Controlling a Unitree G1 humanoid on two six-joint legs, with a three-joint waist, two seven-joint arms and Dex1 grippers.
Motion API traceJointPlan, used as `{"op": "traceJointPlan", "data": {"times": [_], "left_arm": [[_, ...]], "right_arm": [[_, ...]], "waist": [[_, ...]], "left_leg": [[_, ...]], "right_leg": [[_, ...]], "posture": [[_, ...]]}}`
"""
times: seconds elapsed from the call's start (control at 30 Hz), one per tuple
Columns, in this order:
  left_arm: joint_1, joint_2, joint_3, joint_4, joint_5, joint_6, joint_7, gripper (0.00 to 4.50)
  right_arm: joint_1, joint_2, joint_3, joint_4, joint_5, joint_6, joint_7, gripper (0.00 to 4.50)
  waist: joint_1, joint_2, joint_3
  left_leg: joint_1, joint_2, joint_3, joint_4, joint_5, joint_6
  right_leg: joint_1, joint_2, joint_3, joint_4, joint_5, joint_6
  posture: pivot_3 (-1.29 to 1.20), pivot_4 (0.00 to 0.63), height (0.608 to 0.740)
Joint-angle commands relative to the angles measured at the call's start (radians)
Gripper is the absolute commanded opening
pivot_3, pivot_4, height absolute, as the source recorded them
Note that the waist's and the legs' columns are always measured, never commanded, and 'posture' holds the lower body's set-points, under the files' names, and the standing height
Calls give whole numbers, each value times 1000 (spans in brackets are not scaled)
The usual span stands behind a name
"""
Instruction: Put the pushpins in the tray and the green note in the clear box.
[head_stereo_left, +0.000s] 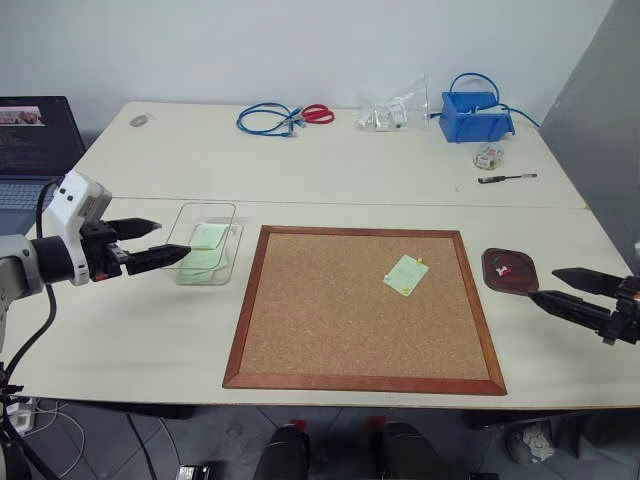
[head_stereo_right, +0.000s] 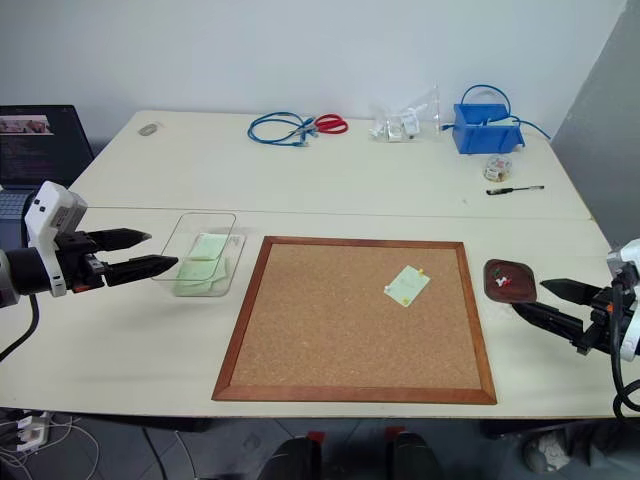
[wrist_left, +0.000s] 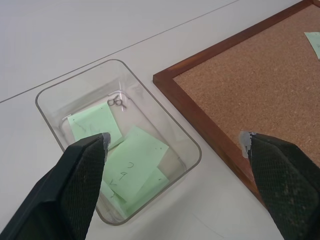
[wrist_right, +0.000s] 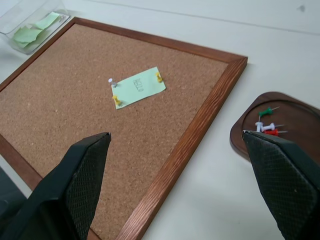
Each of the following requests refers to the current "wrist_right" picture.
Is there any green paper note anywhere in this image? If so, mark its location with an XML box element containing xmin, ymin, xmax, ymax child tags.
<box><xmin>12</xmin><ymin>25</ymin><xmax>44</xmax><ymax>49</ymax></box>
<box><xmin>30</xmin><ymin>11</ymin><xmax>61</xmax><ymax>30</ymax></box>

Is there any green note with HELLO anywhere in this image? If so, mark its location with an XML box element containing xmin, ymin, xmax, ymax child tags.
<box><xmin>115</xmin><ymin>66</ymin><xmax>167</xmax><ymax>110</ymax></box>

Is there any green push pin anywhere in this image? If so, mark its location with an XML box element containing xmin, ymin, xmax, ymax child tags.
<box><xmin>258</xmin><ymin>106</ymin><xmax>281</xmax><ymax>118</ymax></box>

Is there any clear plastic box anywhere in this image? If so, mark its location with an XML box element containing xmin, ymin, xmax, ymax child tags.
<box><xmin>0</xmin><ymin>0</ymin><xmax>72</xmax><ymax>55</ymax></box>

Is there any red push pin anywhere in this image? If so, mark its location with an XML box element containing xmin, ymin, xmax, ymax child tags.
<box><xmin>263</xmin><ymin>128</ymin><xmax>288</xmax><ymax>137</ymax></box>

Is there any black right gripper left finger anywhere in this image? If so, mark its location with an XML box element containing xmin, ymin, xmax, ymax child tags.
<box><xmin>0</xmin><ymin>131</ymin><xmax>112</xmax><ymax>240</ymax></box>

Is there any dark wooden tray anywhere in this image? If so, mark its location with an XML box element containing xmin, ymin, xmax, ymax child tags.
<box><xmin>229</xmin><ymin>91</ymin><xmax>320</xmax><ymax>164</ymax></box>

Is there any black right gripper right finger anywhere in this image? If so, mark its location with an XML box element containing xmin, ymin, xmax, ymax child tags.
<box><xmin>241</xmin><ymin>130</ymin><xmax>320</xmax><ymax>240</ymax></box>

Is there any wood-framed cork board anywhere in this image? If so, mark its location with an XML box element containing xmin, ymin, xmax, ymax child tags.
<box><xmin>0</xmin><ymin>16</ymin><xmax>249</xmax><ymax>240</ymax></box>

